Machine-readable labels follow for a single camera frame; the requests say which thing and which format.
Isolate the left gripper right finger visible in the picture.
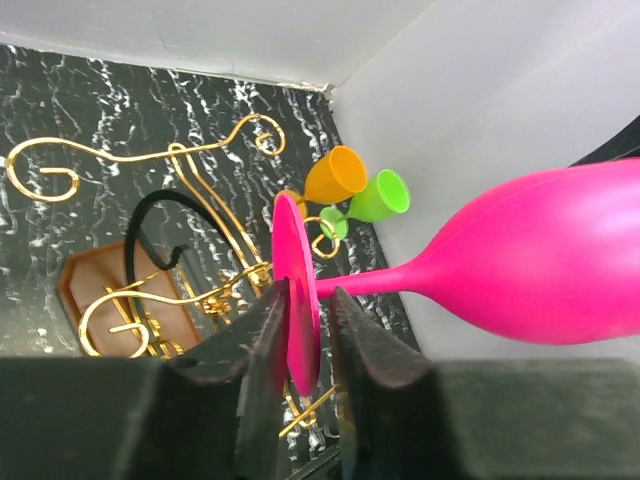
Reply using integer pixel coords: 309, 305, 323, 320
329, 289, 639, 479

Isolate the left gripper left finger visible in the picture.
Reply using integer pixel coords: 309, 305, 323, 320
1, 281, 289, 479

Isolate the pink wine glass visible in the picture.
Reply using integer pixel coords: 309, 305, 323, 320
272, 158, 639, 396

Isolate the green wine glass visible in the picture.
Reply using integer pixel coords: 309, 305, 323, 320
319, 169, 411, 240

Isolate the orange wine glass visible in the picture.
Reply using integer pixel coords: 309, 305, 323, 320
276, 145, 368, 217

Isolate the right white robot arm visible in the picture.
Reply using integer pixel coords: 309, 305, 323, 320
571, 116, 640, 167

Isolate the gold wire wine glass rack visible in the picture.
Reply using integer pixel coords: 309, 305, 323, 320
5, 113, 351, 441

